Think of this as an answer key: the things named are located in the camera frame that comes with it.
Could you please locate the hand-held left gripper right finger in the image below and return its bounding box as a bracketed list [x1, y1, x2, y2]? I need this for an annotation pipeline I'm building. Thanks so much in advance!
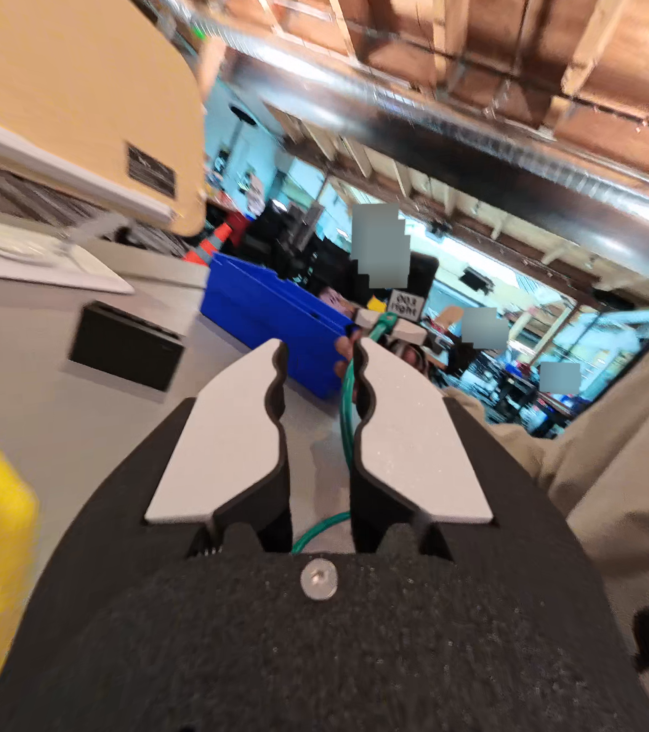
[352, 336, 495, 526]

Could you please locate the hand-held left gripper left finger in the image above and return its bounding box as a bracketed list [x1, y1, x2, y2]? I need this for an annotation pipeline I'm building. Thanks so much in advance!
[145, 337, 291, 526]

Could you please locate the green ethernet cable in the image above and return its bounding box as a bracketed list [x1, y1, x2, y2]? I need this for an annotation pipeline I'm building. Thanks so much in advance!
[292, 311, 399, 555]

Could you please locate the blue plastic bin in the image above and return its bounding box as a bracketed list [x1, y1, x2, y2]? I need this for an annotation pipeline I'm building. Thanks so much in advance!
[200, 252, 354, 399]

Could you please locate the black ethernet switch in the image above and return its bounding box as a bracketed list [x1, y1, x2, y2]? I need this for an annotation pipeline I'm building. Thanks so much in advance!
[69, 301, 185, 393]

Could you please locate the person's right hand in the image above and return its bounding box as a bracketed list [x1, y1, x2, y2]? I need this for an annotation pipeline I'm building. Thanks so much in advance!
[333, 329, 359, 379]

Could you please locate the orange striped traffic cone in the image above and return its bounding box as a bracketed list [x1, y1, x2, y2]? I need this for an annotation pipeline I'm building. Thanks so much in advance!
[183, 222, 234, 266]

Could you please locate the silver ceiling duct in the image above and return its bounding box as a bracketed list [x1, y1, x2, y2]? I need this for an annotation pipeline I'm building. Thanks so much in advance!
[204, 34, 649, 235]

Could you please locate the wooden board with white rail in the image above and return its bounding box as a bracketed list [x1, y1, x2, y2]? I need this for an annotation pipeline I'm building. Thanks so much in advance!
[0, 0, 208, 236]

